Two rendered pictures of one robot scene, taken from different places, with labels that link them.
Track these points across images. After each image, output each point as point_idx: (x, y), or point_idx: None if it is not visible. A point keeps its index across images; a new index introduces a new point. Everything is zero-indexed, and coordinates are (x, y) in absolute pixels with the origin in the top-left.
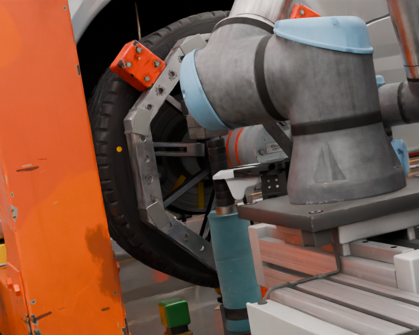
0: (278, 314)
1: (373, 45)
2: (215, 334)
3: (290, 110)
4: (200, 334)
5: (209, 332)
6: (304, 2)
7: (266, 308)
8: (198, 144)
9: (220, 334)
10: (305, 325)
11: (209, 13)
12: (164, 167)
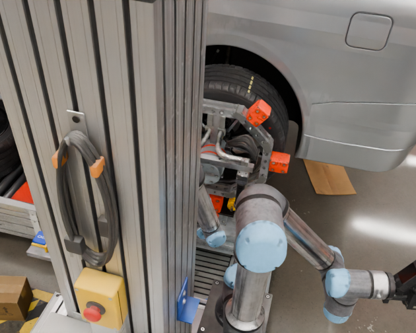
0: (46, 308)
1: (331, 113)
2: (295, 127)
3: None
4: (291, 122)
5: (295, 124)
6: (296, 81)
7: (53, 300)
8: (201, 134)
9: (297, 129)
10: (37, 323)
11: (219, 86)
12: (205, 120)
